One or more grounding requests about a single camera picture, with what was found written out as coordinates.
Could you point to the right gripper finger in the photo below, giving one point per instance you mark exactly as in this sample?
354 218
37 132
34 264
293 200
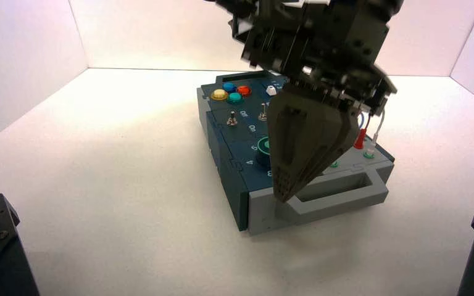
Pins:
349 130
298 143

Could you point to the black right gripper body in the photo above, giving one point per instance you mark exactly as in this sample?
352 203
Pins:
323 45

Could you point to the blue grey control box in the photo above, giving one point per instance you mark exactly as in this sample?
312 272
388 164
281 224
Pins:
220 135

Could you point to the dark rotary knob green outline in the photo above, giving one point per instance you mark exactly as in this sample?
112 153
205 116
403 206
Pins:
263 147

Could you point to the white slider knob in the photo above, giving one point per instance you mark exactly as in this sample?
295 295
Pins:
270 90

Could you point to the red push button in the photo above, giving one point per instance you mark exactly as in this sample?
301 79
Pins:
244 90

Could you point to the teal push button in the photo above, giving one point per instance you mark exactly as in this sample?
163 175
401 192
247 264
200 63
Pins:
234 98

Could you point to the blue push button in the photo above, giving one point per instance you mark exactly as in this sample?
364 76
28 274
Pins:
229 87

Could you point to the yellow push button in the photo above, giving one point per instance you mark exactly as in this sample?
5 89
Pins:
219 95

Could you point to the silver toggle switch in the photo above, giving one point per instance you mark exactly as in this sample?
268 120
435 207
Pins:
231 120
263 114

